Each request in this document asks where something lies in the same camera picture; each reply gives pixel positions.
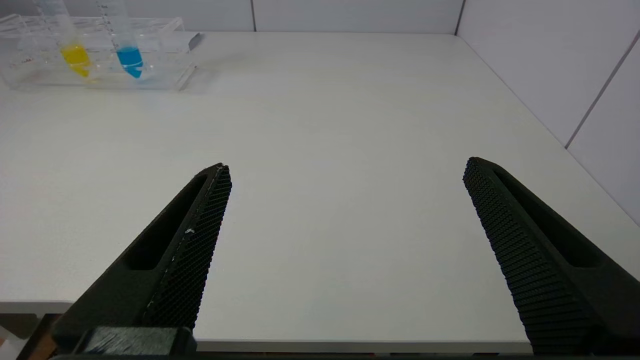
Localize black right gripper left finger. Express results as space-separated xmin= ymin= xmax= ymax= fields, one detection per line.
xmin=50 ymin=162 xmax=233 ymax=355

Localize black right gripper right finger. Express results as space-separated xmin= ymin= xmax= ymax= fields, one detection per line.
xmin=462 ymin=156 xmax=640 ymax=355

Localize test tube with yellow pigment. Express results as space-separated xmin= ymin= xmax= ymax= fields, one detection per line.
xmin=33 ymin=0 xmax=93 ymax=79

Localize test tube with blue pigment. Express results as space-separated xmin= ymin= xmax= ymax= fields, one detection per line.
xmin=96 ymin=0 xmax=145 ymax=80

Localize clear plastic test tube rack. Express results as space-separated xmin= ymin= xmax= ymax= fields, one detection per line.
xmin=0 ymin=14 xmax=198 ymax=92

